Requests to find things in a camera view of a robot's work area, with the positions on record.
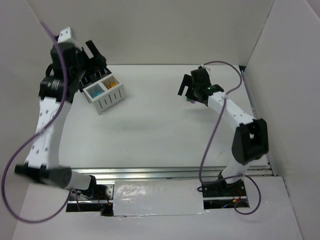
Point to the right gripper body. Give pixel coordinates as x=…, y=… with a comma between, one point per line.
x=189, y=87

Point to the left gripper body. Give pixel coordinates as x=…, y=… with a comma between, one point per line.
x=93, y=60

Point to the yellow rounded lego brick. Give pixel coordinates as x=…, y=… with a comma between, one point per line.
x=111, y=85

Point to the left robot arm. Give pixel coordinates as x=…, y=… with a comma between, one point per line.
x=70, y=71

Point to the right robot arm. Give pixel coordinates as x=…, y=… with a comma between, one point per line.
x=250, y=141

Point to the black slotted container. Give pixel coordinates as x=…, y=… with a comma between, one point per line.
x=91, y=77

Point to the white slotted container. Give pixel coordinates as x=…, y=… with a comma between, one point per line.
x=109, y=97

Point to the white foam board front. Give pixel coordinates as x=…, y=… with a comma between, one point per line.
x=157, y=198

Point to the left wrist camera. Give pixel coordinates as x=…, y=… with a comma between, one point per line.
x=67, y=35

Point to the aluminium rail right side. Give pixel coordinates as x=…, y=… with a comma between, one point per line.
x=257, y=114

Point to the aluminium table rail front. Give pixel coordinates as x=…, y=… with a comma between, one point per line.
x=140, y=174

